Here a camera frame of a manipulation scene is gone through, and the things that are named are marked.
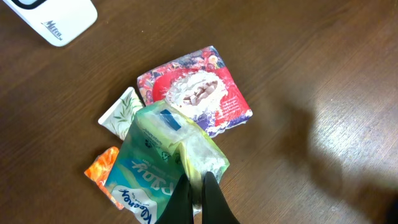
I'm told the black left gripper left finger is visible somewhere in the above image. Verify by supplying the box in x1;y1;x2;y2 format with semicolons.
155;174;194;224

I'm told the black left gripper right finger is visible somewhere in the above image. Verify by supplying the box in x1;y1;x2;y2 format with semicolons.
201;172;239;224

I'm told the teal Kleenex tissue pack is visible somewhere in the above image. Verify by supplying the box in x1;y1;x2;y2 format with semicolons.
105;100;229;223

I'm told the orange tissue pack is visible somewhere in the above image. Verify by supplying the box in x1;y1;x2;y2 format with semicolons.
84;146;124;210

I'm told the white Pantene tube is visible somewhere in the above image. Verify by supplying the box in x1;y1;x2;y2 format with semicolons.
98;86;144;141

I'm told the red purple tissue pack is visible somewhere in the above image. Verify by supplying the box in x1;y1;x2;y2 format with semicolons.
137;46;253;138

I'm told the white barcode scanner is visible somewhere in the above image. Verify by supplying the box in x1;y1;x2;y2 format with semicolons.
3;0;98;47

